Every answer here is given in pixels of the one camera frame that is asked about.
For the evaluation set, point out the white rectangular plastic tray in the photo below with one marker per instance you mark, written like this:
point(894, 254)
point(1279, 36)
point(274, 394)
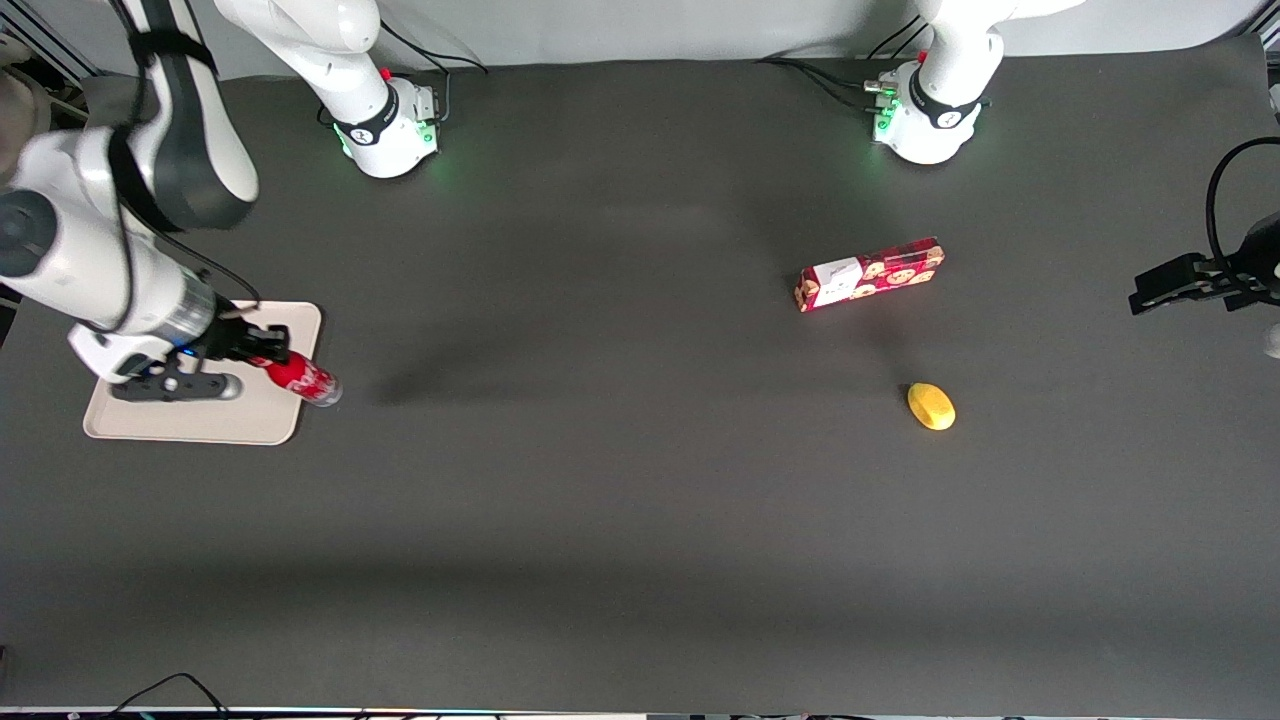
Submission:
point(200, 420)

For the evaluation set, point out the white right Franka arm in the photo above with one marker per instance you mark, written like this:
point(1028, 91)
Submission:
point(90, 230)

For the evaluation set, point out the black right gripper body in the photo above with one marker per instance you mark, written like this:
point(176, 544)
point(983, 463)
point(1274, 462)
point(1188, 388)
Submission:
point(233, 340)

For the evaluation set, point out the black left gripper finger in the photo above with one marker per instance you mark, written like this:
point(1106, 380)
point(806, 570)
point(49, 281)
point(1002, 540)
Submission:
point(1172, 270)
point(1175, 298)

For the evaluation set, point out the red cookie box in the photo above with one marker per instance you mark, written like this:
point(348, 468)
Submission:
point(868, 275)

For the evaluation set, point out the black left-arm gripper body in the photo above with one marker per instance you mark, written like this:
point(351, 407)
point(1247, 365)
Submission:
point(1258, 262)

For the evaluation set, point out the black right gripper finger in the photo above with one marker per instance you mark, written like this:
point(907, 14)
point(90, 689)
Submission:
point(268, 333)
point(258, 357)

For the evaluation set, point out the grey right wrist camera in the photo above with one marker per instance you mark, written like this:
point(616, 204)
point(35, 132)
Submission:
point(180, 386)

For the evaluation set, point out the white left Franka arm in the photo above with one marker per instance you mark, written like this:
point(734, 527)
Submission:
point(940, 80)

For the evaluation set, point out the aluminium frame post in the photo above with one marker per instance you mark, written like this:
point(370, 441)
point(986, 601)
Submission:
point(40, 35)

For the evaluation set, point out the red soda can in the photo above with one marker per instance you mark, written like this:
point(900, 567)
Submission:
point(305, 378)

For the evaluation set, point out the yellow lemon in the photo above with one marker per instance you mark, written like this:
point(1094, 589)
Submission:
point(931, 407)

